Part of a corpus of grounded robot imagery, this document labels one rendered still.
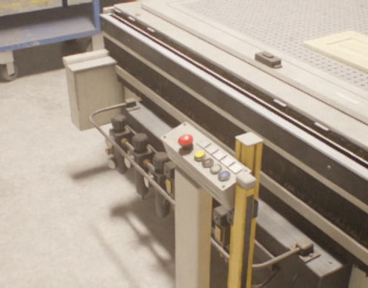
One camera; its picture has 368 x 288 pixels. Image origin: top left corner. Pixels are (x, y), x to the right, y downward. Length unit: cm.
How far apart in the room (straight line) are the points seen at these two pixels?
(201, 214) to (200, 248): 11
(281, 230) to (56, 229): 120
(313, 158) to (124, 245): 112
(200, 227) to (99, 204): 133
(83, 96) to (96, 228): 63
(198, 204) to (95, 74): 139
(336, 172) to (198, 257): 45
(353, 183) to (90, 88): 151
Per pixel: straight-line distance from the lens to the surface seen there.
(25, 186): 290
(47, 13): 465
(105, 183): 283
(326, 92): 176
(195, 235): 143
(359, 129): 162
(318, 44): 212
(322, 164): 157
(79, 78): 260
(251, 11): 255
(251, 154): 124
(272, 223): 175
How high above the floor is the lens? 159
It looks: 30 degrees down
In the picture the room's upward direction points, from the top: straight up
